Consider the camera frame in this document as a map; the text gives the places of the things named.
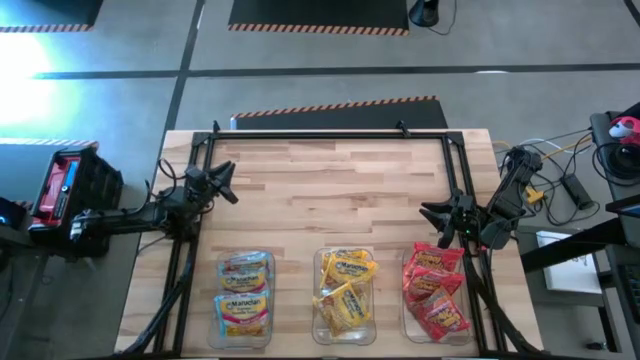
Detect black power brick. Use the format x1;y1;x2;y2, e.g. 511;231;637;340
559;172;596;211

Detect yellow cable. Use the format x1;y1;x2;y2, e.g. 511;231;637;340
542;137;594;161

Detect yellow creamy chicken ramen pack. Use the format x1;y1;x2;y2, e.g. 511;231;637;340
321;248;370;262
321;255;380;290
312;281;375;339

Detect grey side table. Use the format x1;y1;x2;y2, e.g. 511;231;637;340
514;223;619;307

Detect dark keyboard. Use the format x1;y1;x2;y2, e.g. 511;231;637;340
617;262;640;326

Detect red black tool cart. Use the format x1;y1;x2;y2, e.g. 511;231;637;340
27;144;125;259

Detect black round stand base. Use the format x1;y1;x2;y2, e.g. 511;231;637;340
408;0;441;28

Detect red white gadget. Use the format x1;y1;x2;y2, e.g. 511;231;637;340
608;115;640;146

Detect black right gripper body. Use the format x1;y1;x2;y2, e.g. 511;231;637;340
448;193;485;237

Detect black device with blue light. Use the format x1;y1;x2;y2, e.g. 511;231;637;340
0;196;27;232

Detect white cable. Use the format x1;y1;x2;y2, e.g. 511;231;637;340
492;135;594;154

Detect black diagonal beam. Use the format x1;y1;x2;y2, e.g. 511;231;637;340
519;192;640;274

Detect black side desk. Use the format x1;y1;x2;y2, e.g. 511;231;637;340
588;102;640;360

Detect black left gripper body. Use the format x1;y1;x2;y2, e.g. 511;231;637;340
185;169;222;204

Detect red ramen pack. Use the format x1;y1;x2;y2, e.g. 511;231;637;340
403;266;466;300
405;288;441;316
413;289;472;344
403;242;466;275

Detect black hazard-striped floor mat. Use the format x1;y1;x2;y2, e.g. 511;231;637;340
227;0;411;37
229;95;450;132
0;0;105;34
0;138;100;151

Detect white paper sheet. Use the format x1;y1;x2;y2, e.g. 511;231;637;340
535;229;604;295

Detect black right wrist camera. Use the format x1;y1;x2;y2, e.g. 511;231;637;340
436;224;458;251

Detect black metal rig frame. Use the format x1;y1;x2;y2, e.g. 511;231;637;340
113;119;547;360

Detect clear plastic bin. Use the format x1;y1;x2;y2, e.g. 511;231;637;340
400;243;475;346
311;247;380;347
207;248;277;350

